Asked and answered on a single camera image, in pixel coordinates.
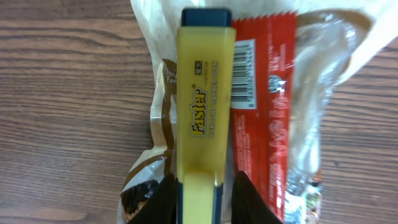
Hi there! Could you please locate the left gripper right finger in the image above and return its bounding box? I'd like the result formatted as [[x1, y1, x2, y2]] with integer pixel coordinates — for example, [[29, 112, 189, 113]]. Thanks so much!
[[231, 170, 282, 224]]

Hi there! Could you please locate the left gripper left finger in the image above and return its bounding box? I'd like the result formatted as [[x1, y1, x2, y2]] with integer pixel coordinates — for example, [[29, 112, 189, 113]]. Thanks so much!
[[127, 174, 178, 224]]

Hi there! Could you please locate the red snack bar wrapper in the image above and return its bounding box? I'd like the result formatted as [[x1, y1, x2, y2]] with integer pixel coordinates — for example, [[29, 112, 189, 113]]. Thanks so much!
[[231, 12, 297, 222]]

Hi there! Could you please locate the yellow highlighter marker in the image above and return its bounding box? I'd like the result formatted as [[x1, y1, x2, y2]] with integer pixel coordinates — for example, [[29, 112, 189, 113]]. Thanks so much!
[[176, 8, 236, 224]]

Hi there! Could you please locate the brown cookie bag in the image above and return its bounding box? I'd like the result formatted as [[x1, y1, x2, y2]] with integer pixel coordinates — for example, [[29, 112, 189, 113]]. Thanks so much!
[[117, 0, 397, 223]]

